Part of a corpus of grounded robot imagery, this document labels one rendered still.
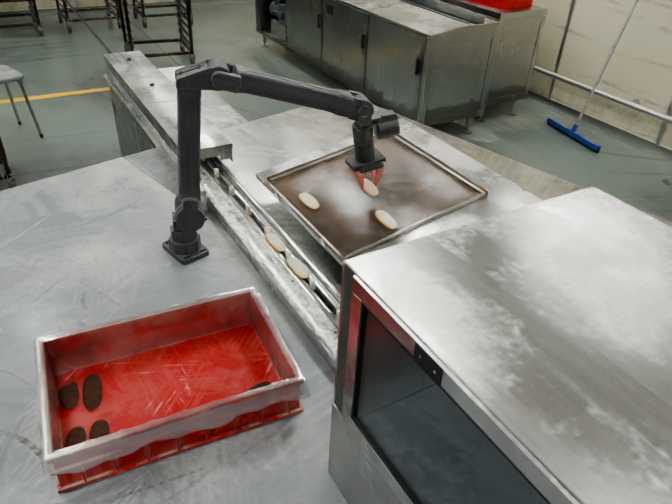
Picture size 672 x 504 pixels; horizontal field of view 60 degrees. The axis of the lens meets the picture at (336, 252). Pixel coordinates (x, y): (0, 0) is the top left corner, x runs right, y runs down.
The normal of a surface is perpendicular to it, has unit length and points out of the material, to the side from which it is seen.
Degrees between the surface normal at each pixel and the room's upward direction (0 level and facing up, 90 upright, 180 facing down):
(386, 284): 0
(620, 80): 90
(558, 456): 0
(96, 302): 0
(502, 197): 10
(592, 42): 90
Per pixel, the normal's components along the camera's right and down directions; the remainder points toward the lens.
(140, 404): 0.04, -0.83
